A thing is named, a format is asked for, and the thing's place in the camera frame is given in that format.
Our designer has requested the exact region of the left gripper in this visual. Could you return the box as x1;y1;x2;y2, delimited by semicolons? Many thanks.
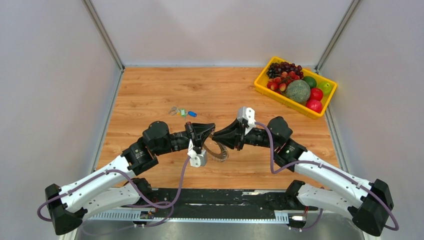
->
154;122;215;156

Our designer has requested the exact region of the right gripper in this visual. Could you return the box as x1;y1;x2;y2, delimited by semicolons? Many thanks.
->
211;117;278;151

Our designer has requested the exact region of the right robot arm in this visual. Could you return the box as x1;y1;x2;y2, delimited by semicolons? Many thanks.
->
212;116;400;237

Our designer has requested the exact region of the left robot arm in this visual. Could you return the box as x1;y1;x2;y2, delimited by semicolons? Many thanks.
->
37;121;216;236

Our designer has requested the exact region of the key bunch with coloured tags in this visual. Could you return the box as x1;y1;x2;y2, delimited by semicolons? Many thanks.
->
168;106;197;119

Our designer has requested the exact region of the red cherry cluster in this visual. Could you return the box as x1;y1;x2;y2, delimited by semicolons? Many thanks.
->
266;71;304;92

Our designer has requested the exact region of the green netted melon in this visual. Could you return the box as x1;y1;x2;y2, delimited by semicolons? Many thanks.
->
285;80;311;104

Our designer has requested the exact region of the dark grape bunch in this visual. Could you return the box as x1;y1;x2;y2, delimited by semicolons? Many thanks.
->
266;61;304;80

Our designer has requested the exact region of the red pomegranate fruit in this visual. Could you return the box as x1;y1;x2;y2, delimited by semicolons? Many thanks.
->
305;99;323;113

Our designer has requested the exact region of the red apple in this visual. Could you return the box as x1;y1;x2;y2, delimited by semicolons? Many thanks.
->
309;87;324;101

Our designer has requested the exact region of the dark green lime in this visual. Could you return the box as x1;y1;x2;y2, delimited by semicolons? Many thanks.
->
303;76;317;89

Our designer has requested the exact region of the light green apple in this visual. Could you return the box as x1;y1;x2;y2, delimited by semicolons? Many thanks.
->
317;81;333;96

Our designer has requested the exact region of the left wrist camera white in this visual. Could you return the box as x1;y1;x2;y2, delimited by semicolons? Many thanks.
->
187;139;208;168

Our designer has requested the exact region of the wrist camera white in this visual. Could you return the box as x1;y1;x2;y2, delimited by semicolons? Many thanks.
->
187;139;208;168
236;106;256;135

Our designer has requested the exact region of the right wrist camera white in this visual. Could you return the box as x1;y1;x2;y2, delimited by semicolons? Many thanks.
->
236;106;256;135

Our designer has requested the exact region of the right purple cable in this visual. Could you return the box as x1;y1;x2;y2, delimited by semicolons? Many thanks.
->
254;121;400;232

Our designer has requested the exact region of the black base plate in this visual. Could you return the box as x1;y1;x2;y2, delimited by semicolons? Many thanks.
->
119;187;311;220

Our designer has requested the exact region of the aluminium frame rail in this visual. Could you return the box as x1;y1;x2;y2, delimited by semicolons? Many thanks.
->
67;186;332;240

